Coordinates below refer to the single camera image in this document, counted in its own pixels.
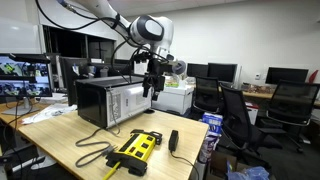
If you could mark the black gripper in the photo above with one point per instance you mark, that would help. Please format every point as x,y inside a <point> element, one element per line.
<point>153,78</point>

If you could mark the black power adapter plug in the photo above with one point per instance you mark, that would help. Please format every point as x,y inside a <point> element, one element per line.
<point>173,140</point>

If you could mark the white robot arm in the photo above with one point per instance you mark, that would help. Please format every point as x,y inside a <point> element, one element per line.
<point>157,32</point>

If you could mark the white storage box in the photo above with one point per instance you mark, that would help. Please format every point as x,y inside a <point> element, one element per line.
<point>176,99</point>

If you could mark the black microwave oven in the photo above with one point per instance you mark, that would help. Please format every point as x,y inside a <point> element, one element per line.
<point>108,101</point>

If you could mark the black office chair back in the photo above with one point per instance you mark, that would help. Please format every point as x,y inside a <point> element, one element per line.
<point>206,97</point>

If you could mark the yellow black power strip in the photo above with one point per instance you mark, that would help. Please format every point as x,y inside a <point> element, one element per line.
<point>134,153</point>

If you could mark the blue white carton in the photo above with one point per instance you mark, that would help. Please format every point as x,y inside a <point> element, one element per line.
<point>212,136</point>

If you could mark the black desk monitor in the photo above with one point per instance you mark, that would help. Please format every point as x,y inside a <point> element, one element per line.
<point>223,72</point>

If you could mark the white papers on desk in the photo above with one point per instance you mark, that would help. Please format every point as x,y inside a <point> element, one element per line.
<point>49,112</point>

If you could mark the black mesh office chair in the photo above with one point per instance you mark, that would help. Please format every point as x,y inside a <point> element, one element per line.
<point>239,130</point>

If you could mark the cardboard box on floor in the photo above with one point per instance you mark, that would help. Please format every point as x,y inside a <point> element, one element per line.
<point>221,164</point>

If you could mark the black monitor far right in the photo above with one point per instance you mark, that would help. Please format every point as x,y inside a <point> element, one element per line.
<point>275,74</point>

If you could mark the blue plastic bag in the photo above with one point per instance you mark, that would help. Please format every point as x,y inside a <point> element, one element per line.
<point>245,172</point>

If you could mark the black office chair right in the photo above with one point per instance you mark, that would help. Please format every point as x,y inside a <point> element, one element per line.
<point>291,104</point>

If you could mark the computer monitor showing camera views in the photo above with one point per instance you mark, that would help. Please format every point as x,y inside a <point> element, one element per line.
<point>24,76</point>

